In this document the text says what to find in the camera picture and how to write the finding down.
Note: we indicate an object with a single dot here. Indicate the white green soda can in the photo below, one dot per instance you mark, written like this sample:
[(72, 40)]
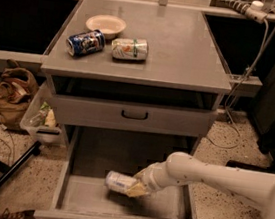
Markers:
[(130, 49)]

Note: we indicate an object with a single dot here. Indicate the grey upper drawer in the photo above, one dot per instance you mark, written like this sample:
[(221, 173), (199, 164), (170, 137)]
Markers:
[(106, 114)]

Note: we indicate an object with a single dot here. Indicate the blue soda can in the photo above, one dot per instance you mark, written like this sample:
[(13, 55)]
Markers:
[(85, 43)]

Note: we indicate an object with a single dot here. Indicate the grey drawer cabinet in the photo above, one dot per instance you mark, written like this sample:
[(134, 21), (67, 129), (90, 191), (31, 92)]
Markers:
[(162, 74)]

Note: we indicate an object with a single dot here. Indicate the camouflage shoe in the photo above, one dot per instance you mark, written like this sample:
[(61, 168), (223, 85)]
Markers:
[(6, 214)]

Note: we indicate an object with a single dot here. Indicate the clear plastic water bottle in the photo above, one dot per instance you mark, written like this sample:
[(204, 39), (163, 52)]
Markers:
[(118, 182)]

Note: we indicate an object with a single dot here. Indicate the clear plastic storage bin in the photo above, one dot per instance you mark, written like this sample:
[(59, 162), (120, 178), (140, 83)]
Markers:
[(39, 120)]

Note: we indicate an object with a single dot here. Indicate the open grey lower drawer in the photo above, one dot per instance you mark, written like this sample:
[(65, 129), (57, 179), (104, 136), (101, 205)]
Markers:
[(93, 152)]

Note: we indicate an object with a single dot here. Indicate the white power strip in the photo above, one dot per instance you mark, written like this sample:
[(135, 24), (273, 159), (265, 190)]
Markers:
[(253, 10)]

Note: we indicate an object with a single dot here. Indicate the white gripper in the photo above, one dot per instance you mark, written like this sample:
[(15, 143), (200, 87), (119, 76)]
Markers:
[(149, 177)]

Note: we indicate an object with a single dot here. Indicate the brown fabric bag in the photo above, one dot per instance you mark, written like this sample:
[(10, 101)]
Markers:
[(18, 87)]

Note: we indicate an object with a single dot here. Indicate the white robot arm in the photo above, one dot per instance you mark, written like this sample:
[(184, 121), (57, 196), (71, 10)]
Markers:
[(256, 189)]

